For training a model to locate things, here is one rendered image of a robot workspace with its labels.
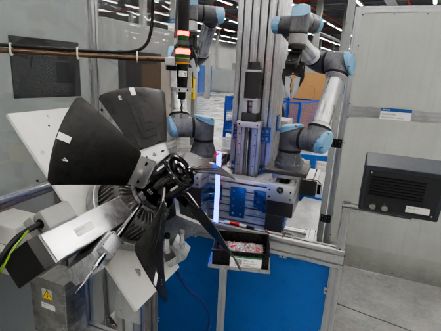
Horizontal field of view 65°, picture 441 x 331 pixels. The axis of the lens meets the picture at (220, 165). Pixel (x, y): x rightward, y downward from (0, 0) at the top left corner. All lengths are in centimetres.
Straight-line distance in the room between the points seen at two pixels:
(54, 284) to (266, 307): 91
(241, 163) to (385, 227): 142
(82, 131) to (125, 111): 29
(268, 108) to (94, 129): 127
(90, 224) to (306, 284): 97
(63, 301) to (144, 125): 62
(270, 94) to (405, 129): 117
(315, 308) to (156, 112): 105
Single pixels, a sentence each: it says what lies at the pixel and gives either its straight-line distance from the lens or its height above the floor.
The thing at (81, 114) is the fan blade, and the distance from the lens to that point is 93.
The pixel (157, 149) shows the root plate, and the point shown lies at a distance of 112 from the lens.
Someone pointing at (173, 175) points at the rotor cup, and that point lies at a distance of 100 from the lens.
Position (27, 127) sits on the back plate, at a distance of 120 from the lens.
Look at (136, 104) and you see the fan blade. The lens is 119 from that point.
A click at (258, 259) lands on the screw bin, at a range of 132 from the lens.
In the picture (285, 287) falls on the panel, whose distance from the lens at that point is 162.
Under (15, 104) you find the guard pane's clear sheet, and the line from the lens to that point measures 158.
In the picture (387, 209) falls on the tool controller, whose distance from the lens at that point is 137.
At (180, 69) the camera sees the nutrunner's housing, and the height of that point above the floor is 151.
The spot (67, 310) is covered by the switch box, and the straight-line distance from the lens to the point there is 131.
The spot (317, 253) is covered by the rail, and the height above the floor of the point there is 83.
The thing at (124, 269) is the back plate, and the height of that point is 92.
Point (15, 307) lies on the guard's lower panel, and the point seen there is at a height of 51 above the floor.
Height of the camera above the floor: 152
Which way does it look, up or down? 15 degrees down
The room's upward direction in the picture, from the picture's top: 3 degrees clockwise
